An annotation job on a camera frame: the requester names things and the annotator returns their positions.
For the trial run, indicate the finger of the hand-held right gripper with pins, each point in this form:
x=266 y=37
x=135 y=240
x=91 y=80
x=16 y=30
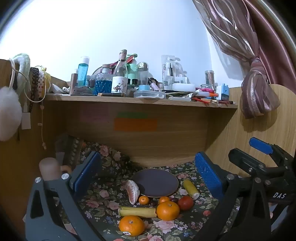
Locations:
x=261 y=145
x=245 y=160

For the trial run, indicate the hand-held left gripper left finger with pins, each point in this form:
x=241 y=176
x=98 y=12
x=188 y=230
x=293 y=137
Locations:
x=86 y=173

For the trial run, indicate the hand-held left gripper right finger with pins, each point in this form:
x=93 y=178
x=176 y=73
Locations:
x=208 y=176

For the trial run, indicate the short banana piece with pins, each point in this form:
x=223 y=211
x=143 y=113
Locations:
x=190 y=188

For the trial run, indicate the red tomato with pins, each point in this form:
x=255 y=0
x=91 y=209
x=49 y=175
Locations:
x=185 y=202

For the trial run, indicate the dark grape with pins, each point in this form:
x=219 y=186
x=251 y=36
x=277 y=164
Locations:
x=153 y=204
x=175 y=200

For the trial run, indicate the peeled pomelo segment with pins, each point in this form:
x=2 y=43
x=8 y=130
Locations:
x=133 y=191

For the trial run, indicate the small mandarin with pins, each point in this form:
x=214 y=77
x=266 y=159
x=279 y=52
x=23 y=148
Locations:
x=164 y=199
x=143 y=200

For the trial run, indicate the dark round plate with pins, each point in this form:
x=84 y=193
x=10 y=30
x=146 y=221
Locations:
x=155 y=183

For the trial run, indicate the long banana piece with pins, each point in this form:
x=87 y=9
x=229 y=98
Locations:
x=137 y=212

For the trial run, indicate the large orange with sticker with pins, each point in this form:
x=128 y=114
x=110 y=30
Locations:
x=131 y=226

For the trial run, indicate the floral green cloth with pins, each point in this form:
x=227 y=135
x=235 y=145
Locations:
x=108 y=166

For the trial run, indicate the pink sticky note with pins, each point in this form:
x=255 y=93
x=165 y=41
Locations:
x=93 y=115

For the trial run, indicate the small blue white box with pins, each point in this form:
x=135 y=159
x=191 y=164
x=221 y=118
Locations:
x=223 y=92

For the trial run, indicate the orange sticky note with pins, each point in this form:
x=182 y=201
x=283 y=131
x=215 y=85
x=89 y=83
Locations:
x=135 y=124

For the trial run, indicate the pile of coloured pens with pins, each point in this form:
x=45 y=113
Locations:
x=205 y=98

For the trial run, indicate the green sticky note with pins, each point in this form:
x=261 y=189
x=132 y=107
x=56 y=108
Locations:
x=133 y=115

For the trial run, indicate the white paper tag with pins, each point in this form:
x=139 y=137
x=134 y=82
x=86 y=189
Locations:
x=26 y=121

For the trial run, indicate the white tube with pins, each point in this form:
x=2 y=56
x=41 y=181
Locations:
x=180 y=98

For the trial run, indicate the black gold pen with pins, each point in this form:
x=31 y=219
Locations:
x=111 y=94

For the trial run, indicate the clear cylinder jar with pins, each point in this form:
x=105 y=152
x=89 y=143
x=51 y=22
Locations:
x=209 y=78

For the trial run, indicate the white flat box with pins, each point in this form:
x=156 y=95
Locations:
x=183 y=87

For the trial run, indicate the brown tube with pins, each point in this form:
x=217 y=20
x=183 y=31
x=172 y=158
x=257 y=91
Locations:
x=74 y=82

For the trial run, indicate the glass bottle with blue beads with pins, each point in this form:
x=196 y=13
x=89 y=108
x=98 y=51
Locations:
x=103 y=81

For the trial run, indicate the white fluffy pompom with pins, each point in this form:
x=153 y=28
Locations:
x=8 y=113

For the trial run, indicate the pink striped curtain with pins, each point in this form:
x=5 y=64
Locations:
x=242 y=46

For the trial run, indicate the clear plastic box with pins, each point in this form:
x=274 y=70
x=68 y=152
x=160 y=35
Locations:
x=149 y=94

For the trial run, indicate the polka dot headband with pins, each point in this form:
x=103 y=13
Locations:
x=41 y=83

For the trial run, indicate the blue liquid bottle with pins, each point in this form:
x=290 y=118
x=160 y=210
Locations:
x=82 y=71

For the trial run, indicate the clear bottle with illustrated label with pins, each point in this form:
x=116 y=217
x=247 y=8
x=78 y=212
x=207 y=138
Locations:
x=120 y=76

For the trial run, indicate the blue tape roll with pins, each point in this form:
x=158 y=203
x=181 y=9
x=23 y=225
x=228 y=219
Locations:
x=144 y=87

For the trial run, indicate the black lace headband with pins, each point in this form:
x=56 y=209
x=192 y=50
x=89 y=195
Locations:
x=34 y=83

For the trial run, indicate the clear brush packaging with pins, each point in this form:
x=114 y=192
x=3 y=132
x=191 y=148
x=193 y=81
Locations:
x=170 y=69

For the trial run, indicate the clear jar with silver cap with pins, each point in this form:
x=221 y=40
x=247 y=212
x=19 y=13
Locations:
x=142 y=74

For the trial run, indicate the mint green pump bottle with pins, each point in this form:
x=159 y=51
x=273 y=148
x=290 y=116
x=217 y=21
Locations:
x=133 y=68

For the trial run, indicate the green fluffy headband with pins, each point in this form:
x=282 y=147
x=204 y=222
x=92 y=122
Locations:
x=23 y=62

